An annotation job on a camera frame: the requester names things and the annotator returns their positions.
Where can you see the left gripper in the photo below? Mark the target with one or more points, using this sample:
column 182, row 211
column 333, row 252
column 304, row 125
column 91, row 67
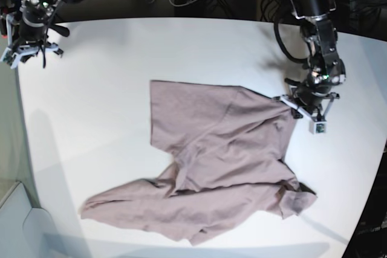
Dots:
column 311, row 98

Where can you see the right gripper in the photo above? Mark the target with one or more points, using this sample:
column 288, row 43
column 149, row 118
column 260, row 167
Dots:
column 28, row 41

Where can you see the mauve pink t-shirt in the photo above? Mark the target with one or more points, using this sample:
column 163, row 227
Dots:
column 228, row 145

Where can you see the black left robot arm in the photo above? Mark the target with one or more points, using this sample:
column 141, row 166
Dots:
column 318, row 32

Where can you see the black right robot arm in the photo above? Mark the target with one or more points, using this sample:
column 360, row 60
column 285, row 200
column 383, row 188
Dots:
column 36, row 13

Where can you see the red black clamp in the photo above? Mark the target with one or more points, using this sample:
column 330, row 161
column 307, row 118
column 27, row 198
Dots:
column 5, row 27

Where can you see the white bin corner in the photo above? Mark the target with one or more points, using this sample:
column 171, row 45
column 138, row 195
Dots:
column 24, row 229

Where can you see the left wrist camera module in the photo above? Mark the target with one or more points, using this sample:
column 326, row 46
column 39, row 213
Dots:
column 318, row 127

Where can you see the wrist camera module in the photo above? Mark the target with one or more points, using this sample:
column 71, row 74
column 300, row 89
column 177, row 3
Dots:
column 10, row 58
column 318, row 127

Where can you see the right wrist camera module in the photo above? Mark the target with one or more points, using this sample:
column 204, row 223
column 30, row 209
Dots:
column 10, row 58

